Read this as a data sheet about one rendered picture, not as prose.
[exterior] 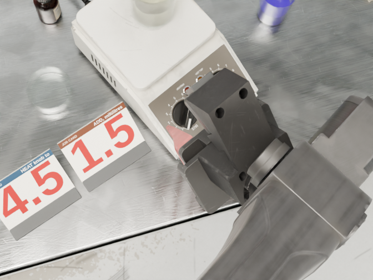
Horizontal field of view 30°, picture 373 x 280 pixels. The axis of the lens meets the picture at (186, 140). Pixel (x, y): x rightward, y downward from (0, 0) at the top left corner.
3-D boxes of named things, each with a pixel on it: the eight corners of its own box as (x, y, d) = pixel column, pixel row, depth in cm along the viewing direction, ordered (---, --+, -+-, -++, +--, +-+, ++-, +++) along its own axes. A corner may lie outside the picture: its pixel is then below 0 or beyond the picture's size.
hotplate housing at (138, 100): (257, 98, 87) (268, 76, 79) (178, 165, 84) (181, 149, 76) (142, -27, 90) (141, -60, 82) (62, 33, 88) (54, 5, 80)
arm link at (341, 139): (327, 88, 63) (354, 51, 51) (402, 153, 62) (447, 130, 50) (241, 184, 62) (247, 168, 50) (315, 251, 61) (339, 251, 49)
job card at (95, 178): (151, 150, 84) (151, 142, 80) (89, 193, 83) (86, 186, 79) (123, 110, 85) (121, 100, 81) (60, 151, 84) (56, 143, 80)
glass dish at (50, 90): (34, 69, 86) (31, 62, 84) (77, 76, 86) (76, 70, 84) (24, 110, 85) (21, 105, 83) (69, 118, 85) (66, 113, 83)
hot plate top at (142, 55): (220, 31, 80) (220, 28, 79) (140, 95, 78) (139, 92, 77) (152, -42, 82) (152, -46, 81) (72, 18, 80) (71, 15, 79)
